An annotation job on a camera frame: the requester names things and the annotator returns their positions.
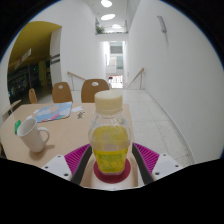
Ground white ceramic mug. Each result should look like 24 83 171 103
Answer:
16 118 51 154

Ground green potted plant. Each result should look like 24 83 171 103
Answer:
94 24 105 35

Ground clear bottle with yellow drink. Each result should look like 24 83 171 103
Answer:
87 89 132 176

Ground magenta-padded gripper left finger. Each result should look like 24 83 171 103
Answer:
41 143 94 186

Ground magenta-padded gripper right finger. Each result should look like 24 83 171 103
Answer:
131 142 184 186

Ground round ceiling lights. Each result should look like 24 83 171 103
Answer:
99 0 124 31

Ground wooden bench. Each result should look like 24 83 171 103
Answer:
2 98 23 116

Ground wooden chair with round hole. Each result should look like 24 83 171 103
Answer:
51 81 74 104
28 87 38 105
80 78 110 104

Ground white paper card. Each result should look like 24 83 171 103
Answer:
70 105 84 113

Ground white hanging sign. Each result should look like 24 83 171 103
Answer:
13 48 33 69

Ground wooden stair handrail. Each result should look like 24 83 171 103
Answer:
67 70 87 91
127 67 146 90

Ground dark shelf unit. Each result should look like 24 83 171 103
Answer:
7 66 29 101

